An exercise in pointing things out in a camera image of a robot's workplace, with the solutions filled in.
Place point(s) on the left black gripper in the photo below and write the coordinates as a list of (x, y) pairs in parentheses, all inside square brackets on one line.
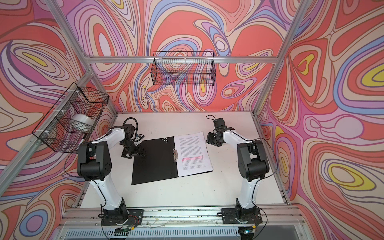
[(137, 152)]

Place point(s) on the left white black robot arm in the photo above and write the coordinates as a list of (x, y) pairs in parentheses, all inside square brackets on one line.
[(95, 165)]

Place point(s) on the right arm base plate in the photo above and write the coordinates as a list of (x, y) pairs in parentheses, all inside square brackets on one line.
[(238, 215)]

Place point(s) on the green circuit board left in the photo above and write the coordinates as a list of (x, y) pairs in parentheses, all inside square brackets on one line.
[(121, 231)]

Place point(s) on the aluminium front rail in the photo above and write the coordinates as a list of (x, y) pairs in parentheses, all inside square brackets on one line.
[(190, 216)]

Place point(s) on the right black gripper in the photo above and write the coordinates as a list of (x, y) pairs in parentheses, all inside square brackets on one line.
[(209, 140)]

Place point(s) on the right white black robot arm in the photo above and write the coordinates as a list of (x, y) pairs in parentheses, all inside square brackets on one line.
[(253, 166)]

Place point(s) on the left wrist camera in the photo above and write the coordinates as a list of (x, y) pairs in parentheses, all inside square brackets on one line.
[(130, 131)]

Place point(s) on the black wire basket back wall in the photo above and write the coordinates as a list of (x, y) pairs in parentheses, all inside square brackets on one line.
[(183, 68)]

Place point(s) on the black white marker pen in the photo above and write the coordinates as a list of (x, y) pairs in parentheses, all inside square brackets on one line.
[(81, 141)]

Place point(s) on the green circuit board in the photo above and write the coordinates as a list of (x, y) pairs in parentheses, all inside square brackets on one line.
[(121, 231), (248, 230)]

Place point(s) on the green circuit board right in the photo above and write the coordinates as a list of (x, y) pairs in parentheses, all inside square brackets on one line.
[(248, 230)]

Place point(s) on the paper sheet pink highlight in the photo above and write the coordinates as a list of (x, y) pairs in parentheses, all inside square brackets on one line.
[(192, 155)]

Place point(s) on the black wire basket left wall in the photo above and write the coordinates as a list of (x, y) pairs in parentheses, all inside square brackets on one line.
[(55, 129)]

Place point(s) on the white RAY file folder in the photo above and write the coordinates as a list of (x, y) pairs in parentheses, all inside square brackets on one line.
[(158, 165)]

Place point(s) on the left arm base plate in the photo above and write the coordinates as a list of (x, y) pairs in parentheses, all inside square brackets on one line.
[(132, 218)]

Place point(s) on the metal folder clip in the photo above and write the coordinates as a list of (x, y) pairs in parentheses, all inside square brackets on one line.
[(175, 154)]

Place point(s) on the black wire basket wall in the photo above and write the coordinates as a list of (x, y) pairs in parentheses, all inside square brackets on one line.
[(55, 129), (183, 68)]

